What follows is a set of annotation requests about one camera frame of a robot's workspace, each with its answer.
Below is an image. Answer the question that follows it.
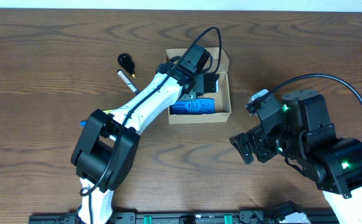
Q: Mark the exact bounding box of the blue plastic tool holder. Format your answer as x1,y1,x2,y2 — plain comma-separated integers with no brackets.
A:
169,98,215,115

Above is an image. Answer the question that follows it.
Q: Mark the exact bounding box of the brown cardboard box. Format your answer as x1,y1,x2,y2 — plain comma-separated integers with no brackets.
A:
164,47,232,124

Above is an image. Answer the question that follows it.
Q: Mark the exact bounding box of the black teardrop glue bottle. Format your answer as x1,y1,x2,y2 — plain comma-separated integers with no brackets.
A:
117,53,136,78

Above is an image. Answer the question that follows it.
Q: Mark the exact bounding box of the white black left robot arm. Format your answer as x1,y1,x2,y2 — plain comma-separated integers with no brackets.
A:
70,61,219,223

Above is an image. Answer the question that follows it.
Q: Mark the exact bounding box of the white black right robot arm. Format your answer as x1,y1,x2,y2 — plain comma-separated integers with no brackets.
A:
229,90,362,223

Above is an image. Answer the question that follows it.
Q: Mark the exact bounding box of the black white marker pen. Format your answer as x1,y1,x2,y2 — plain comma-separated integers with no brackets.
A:
117,70,140,95

